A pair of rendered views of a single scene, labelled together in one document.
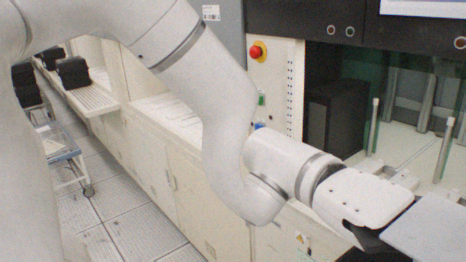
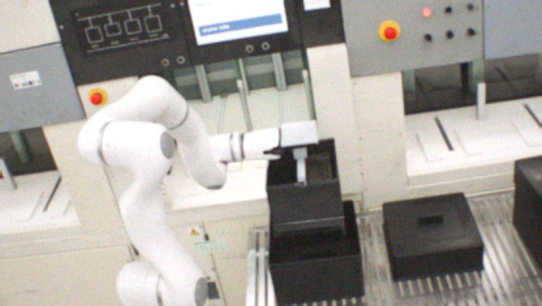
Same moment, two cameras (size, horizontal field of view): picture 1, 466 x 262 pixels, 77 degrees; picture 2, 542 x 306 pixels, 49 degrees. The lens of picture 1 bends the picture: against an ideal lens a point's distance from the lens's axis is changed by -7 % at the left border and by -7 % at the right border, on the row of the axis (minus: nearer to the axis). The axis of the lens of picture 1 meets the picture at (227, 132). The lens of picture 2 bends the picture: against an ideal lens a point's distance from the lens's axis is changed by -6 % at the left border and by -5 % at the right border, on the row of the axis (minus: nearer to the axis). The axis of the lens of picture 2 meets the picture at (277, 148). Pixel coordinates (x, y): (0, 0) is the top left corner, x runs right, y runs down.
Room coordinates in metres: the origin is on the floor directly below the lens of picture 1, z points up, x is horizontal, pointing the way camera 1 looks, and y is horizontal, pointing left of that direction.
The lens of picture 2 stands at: (-0.67, 0.96, 2.13)
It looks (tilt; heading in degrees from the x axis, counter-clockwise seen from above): 31 degrees down; 310
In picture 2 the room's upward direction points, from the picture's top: 10 degrees counter-clockwise
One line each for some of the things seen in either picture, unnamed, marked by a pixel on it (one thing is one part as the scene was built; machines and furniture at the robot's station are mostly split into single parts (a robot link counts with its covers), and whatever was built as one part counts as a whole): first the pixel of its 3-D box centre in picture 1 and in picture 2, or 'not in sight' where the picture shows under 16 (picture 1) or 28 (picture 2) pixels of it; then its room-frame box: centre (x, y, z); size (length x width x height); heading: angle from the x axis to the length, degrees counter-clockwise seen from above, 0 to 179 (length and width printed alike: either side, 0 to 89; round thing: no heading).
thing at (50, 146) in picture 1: (45, 147); not in sight; (2.25, 1.52, 0.47); 0.31 x 0.23 x 0.02; 57
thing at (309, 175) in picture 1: (322, 181); (238, 146); (0.38, -0.14, 1.26); 0.09 x 0.03 x 0.08; 124
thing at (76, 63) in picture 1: (72, 72); not in sight; (2.88, 1.43, 0.93); 0.30 x 0.28 x 0.26; 32
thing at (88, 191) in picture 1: (53, 161); not in sight; (2.41, 1.60, 0.24); 0.97 x 0.52 x 0.48; 38
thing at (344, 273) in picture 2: not in sight; (316, 252); (0.23, -0.23, 0.85); 0.28 x 0.28 x 0.17; 33
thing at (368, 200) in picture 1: (358, 201); (259, 143); (0.32, -0.17, 1.26); 0.11 x 0.10 x 0.07; 34
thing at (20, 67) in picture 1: (21, 73); not in sight; (3.54, 2.38, 0.85); 0.30 x 0.28 x 0.26; 34
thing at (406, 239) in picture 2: not in sight; (431, 230); (-0.05, -0.48, 0.83); 0.29 x 0.29 x 0.13; 34
